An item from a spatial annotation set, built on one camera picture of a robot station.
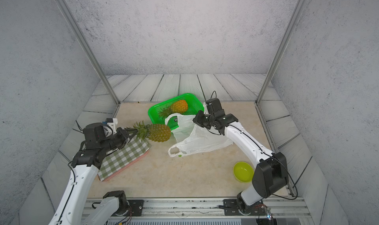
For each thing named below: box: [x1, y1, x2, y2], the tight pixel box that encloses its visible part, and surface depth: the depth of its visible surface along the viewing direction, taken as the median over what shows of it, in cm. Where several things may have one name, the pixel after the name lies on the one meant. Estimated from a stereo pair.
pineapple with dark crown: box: [126, 120, 172, 143], surface depth 78 cm
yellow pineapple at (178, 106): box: [157, 99, 189, 119], surface depth 110 cm
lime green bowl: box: [232, 161, 255, 184], surface depth 85 cm
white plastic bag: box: [164, 112, 234, 158], surface depth 83 cm
